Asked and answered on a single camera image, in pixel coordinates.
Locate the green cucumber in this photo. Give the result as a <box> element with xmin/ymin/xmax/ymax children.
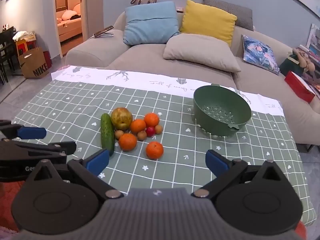
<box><xmin>100</xmin><ymin>113</ymin><xmax>115</xmax><ymax>156</ymax></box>

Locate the brown longan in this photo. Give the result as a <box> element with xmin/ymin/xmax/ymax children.
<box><xmin>155</xmin><ymin>125</ymin><xmax>163</xmax><ymax>134</ymax></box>
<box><xmin>137</xmin><ymin>131</ymin><xmax>147</xmax><ymax>141</ymax></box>
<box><xmin>114</xmin><ymin>130</ymin><xmax>124</xmax><ymax>140</ymax></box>

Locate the orange tangerine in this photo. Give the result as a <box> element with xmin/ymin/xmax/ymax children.
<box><xmin>118</xmin><ymin>133</ymin><xmax>137</xmax><ymax>151</ymax></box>
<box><xmin>145</xmin><ymin>141</ymin><xmax>164</xmax><ymax>160</ymax></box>
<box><xmin>144</xmin><ymin>113</ymin><xmax>159</xmax><ymax>127</ymax></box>
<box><xmin>130</xmin><ymin>119</ymin><xmax>146</xmax><ymax>134</ymax></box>

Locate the yellow-green pear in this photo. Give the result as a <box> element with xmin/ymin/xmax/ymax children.
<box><xmin>111</xmin><ymin>107</ymin><xmax>133</xmax><ymax>131</ymax></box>

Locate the small red fruit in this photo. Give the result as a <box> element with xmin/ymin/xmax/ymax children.
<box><xmin>146</xmin><ymin>126</ymin><xmax>156</xmax><ymax>137</ymax></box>

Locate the orange tangerine back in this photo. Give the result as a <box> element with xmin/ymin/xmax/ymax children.
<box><xmin>144</xmin><ymin>113</ymin><xmax>159</xmax><ymax>127</ymax></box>

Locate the laptop on sofa arm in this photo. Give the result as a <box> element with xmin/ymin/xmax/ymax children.
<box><xmin>93</xmin><ymin>25</ymin><xmax>113</xmax><ymax>38</ymax></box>

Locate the bed in back room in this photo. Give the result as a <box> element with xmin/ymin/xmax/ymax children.
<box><xmin>56</xmin><ymin>3</ymin><xmax>82</xmax><ymax>42</ymax></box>

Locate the green colander bowl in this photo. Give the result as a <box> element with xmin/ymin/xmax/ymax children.
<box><xmin>193</xmin><ymin>84</ymin><xmax>252</xmax><ymax>137</ymax></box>

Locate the brown Nike paper bag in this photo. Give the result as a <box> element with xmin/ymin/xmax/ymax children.
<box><xmin>18</xmin><ymin>47</ymin><xmax>49</xmax><ymax>79</ymax></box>

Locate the green checked tablecloth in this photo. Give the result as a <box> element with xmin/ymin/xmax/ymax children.
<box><xmin>14</xmin><ymin>66</ymin><xmax>317</xmax><ymax>226</ymax></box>

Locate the red stool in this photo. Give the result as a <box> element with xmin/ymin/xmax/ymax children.
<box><xmin>15</xmin><ymin>40</ymin><xmax>37</xmax><ymax>56</ymax></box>

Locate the black dining chair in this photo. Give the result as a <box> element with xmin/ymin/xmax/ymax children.
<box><xmin>1</xmin><ymin>27</ymin><xmax>16</xmax><ymax>82</ymax></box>

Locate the beige sofa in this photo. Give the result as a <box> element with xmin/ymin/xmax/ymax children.
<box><xmin>66</xmin><ymin>14</ymin><xmax>319</xmax><ymax>145</ymax></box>

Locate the red box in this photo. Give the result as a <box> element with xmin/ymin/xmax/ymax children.
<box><xmin>285</xmin><ymin>71</ymin><xmax>316</xmax><ymax>104</ymax></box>

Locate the beige cushion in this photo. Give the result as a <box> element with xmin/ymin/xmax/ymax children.
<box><xmin>163</xmin><ymin>34</ymin><xmax>241</xmax><ymax>73</ymax></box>

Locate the blue patterned cushion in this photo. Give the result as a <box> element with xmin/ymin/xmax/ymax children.
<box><xmin>242</xmin><ymin>35</ymin><xmax>280</xmax><ymax>75</ymax></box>

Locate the dark green bag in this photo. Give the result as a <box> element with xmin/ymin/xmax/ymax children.
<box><xmin>279</xmin><ymin>53</ymin><xmax>304</xmax><ymax>77</ymax></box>

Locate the plush toy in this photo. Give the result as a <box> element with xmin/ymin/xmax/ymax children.
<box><xmin>292</xmin><ymin>48</ymin><xmax>315</xmax><ymax>72</ymax></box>

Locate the stack of books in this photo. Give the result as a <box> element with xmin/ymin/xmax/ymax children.
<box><xmin>297</xmin><ymin>23</ymin><xmax>320</xmax><ymax>93</ymax></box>

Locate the grey cushion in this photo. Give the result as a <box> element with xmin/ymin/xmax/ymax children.
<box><xmin>203</xmin><ymin>0</ymin><xmax>254</xmax><ymax>31</ymax></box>

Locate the yellow cushion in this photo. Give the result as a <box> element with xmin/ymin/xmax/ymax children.
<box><xmin>180</xmin><ymin>0</ymin><xmax>238</xmax><ymax>47</ymax></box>

